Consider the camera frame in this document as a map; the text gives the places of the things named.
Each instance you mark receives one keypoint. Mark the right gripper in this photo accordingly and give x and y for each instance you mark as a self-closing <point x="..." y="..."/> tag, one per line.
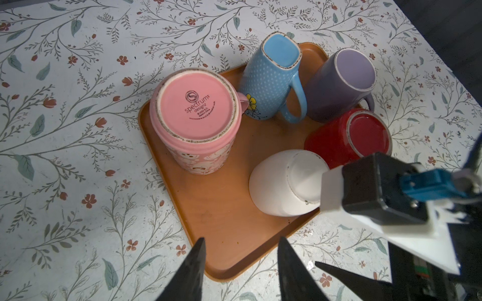
<point x="414" y="279"/>

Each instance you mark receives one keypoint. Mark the purple mug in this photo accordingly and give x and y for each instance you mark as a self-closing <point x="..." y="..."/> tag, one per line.
<point x="346" y="78"/>

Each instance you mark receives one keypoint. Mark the red mug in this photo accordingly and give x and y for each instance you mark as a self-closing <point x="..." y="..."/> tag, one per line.
<point x="354" y="135"/>

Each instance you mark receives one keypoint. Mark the white mug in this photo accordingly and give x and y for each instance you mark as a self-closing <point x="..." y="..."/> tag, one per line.
<point x="288" y="183"/>

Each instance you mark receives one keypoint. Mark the orange plastic tray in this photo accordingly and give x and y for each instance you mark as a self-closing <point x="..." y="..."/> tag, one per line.
<point x="218" y="207"/>

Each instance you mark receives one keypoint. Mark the pink ghost pattern mug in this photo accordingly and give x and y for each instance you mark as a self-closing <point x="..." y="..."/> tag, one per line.
<point x="197" y="114"/>

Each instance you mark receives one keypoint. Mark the blue dotted mug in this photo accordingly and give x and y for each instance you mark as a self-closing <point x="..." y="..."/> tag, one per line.
<point x="270" y="75"/>

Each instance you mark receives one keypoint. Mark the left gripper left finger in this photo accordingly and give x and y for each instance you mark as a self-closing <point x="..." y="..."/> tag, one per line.
<point x="188" y="280"/>

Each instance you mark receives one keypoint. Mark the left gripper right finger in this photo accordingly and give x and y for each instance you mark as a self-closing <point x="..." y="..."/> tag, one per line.
<point x="295" y="281"/>

